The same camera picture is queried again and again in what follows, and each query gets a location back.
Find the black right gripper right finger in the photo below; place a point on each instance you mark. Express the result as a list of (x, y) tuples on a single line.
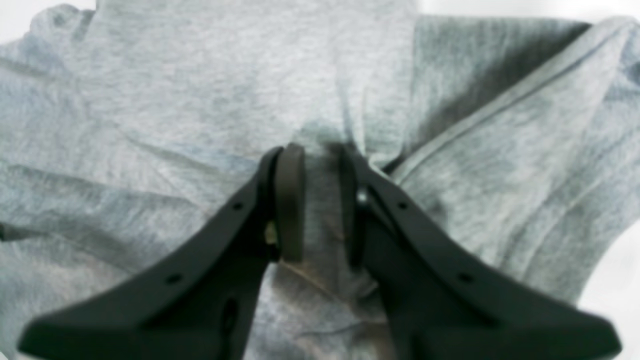
[(442, 302)]

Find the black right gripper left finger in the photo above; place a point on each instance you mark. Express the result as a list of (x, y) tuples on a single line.
[(197, 303)]

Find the grey t-shirt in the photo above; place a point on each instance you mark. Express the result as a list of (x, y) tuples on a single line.
[(123, 129)]

